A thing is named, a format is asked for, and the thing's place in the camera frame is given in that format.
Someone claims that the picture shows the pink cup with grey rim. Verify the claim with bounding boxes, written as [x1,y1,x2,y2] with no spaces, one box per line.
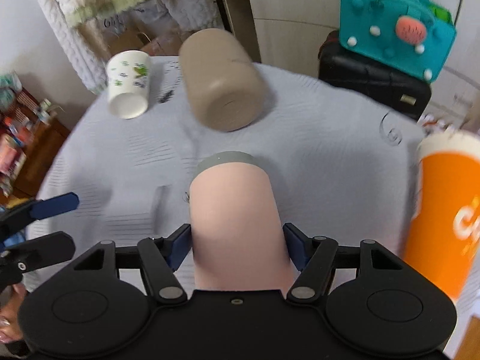
[189,151,295,293]

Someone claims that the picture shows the orange paper cup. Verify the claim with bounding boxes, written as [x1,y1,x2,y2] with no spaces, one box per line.
[403,131,479,301]

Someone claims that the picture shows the beige cylindrical cup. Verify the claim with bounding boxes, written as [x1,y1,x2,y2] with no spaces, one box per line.
[179,28,267,132]

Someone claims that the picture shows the white paper cup green print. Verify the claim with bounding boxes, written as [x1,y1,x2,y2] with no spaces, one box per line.
[106,50,151,119]

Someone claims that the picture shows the person's left hand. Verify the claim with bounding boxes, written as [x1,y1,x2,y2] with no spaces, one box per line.
[1,283,28,345]

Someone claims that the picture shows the wooden shelf with items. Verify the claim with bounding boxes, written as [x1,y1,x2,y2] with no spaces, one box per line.
[1,72,70,206]

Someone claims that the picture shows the grey textured tablecloth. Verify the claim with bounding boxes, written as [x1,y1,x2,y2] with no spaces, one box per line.
[22,55,480,360]

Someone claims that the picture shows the black suitcase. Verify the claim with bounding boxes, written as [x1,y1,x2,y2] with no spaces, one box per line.
[318,30,431,120]

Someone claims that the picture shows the teal felt handbag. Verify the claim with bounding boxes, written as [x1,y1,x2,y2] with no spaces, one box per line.
[339,0,456,84]

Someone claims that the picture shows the white knitted cardigan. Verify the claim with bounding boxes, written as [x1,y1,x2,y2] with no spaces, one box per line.
[37,0,222,94]

